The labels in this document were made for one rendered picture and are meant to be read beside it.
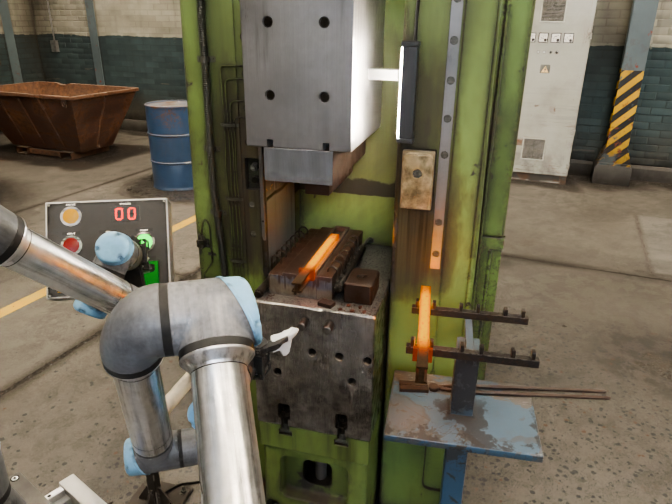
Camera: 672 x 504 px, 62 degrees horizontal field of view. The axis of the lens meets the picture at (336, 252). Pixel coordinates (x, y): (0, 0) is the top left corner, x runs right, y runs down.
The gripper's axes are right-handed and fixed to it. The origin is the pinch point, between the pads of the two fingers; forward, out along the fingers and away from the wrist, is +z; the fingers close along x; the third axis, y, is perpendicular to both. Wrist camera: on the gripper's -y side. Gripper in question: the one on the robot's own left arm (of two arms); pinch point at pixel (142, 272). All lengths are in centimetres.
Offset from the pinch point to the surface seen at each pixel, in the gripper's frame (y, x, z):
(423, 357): -28, -67, -37
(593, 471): -87, -164, 56
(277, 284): -5.4, -37.8, 7.9
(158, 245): 8.2, -3.9, 5.2
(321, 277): -5, -50, 1
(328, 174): 22, -52, -16
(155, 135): 188, 54, 414
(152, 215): 17.2, -2.5, 5.2
